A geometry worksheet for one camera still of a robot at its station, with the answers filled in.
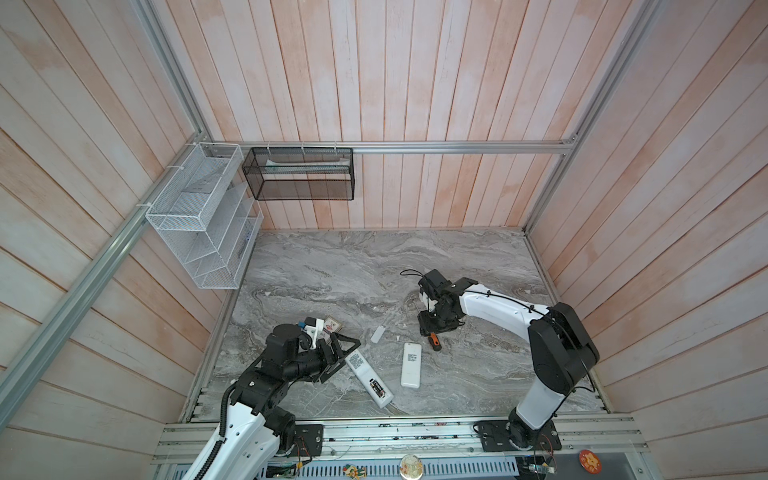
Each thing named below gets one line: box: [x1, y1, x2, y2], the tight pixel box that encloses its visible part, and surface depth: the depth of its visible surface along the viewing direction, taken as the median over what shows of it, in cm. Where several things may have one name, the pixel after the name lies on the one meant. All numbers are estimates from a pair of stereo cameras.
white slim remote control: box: [345, 349, 395, 409], surface depth 85 cm
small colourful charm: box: [342, 464, 367, 480], surface depth 71 cm
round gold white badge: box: [399, 454, 423, 480], surface depth 71 cm
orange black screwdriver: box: [428, 332, 442, 351], surface depth 90 cm
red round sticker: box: [578, 449, 602, 475], surface depth 72 cm
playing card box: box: [324, 315, 343, 333], surface depth 94 cm
